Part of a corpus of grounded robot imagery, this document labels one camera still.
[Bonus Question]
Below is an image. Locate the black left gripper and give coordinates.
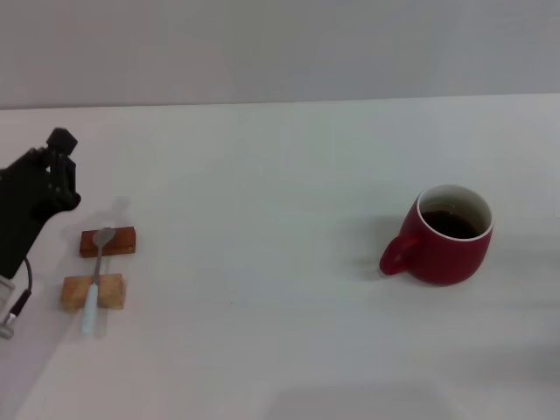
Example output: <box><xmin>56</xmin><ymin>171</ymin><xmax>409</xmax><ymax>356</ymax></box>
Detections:
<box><xmin>0</xmin><ymin>127</ymin><xmax>82</xmax><ymax>277</ymax></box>

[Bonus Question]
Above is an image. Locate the blue handled metal spoon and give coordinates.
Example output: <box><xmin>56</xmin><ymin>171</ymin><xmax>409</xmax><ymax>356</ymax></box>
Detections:
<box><xmin>80</xmin><ymin>227</ymin><xmax>117</xmax><ymax>337</ymax></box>

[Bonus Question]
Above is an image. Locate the red cup with coffee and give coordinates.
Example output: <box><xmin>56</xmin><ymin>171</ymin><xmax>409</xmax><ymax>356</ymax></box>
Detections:
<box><xmin>379</xmin><ymin>184</ymin><xmax>494</xmax><ymax>287</ymax></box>

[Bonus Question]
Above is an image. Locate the dark reddish wooden block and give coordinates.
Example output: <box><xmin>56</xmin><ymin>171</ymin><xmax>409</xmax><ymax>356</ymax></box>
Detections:
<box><xmin>80</xmin><ymin>226</ymin><xmax>137</xmax><ymax>259</ymax></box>

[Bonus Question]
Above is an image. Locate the light wooden block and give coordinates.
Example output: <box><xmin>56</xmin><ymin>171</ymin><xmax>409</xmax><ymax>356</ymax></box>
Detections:
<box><xmin>59</xmin><ymin>273</ymin><xmax>128</xmax><ymax>312</ymax></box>

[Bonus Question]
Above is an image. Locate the black cable with metal plug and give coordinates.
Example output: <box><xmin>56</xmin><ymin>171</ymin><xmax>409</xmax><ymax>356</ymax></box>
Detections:
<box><xmin>0</xmin><ymin>255</ymin><xmax>35</xmax><ymax>340</ymax></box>

